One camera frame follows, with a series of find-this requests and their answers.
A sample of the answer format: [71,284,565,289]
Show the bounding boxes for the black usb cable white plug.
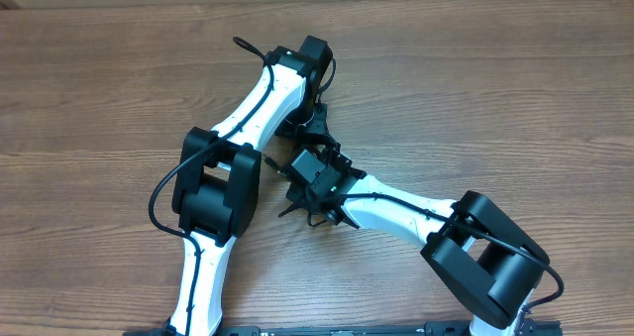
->
[296,132,341,162]

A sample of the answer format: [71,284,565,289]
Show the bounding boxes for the black usb cable silver plug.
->
[263,154,290,179]

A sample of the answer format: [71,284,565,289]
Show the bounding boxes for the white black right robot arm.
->
[278,149,562,335]

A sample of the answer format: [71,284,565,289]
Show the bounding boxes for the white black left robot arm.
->
[148,36,336,335]

